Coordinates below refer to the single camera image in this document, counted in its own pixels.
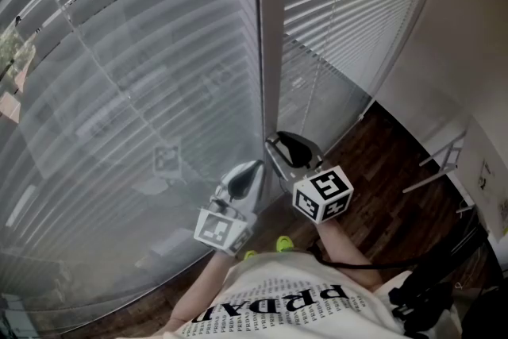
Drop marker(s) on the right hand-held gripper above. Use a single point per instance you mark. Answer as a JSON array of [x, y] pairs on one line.
[[323, 194]]

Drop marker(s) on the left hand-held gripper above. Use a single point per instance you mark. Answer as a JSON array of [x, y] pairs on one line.
[[216, 230]]

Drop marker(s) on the white window blinds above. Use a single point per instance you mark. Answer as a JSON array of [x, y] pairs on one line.
[[357, 4], [158, 51]]

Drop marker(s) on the person's left forearm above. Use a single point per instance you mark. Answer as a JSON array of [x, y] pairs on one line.
[[202, 286]]

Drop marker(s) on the person's right forearm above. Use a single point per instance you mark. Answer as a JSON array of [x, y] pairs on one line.
[[345, 254]]

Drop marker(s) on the neon yellow shoe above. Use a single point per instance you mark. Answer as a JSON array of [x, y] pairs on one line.
[[249, 255], [284, 244]]

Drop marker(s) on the white printed t-shirt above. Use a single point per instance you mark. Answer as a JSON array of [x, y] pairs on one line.
[[285, 270]]

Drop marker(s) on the white table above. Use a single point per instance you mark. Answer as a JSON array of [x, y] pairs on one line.
[[476, 139]]

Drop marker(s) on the black equipment pouch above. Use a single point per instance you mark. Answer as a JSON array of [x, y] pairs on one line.
[[420, 297]]

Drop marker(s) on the white paper label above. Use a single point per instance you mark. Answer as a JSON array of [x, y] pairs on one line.
[[486, 174]]

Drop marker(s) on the small patterned sticker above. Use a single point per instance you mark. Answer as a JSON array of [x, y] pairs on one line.
[[504, 216]]

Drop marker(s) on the grey glass partition post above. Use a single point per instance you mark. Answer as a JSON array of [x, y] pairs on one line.
[[272, 31]]

